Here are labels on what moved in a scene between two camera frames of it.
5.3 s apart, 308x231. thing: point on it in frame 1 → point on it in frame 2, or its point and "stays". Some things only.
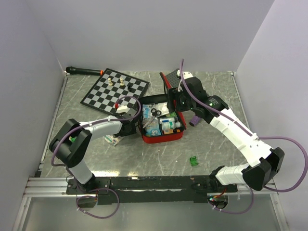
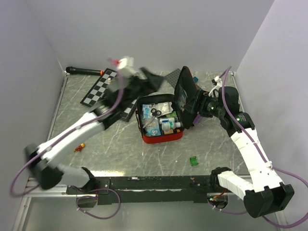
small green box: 172,114 stays
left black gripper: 133,131 → 151,84
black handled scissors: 154,112 stays
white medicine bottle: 171,125 stays
